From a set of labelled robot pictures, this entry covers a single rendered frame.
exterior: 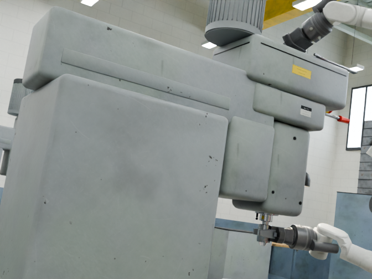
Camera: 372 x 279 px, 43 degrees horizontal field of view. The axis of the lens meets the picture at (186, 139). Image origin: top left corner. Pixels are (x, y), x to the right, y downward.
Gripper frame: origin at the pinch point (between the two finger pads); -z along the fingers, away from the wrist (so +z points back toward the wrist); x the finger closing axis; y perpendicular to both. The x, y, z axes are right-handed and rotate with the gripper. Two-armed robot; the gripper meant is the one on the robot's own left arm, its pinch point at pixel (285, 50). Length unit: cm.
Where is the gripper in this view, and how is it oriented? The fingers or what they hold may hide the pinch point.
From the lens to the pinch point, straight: 186.7
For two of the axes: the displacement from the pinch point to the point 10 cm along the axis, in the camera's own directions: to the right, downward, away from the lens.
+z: 6.7, -4.9, -5.5
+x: 7.1, 2.0, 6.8
